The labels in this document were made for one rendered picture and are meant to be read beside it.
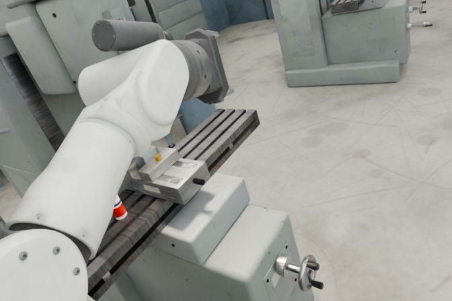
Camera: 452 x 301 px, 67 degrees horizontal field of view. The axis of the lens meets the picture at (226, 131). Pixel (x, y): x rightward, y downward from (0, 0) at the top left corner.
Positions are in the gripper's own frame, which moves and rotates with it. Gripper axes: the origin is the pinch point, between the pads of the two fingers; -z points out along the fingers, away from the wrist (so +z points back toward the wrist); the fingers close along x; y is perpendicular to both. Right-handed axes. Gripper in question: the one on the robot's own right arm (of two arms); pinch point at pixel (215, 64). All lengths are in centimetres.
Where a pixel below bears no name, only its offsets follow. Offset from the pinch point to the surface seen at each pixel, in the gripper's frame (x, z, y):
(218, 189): -41, -51, 36
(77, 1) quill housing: 27, -17, 41
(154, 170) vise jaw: -26, -34, 48
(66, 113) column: 1, -43, 88
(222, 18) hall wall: 138, -744, 286
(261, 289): -71, -34, 21
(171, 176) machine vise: -29, -36, 43
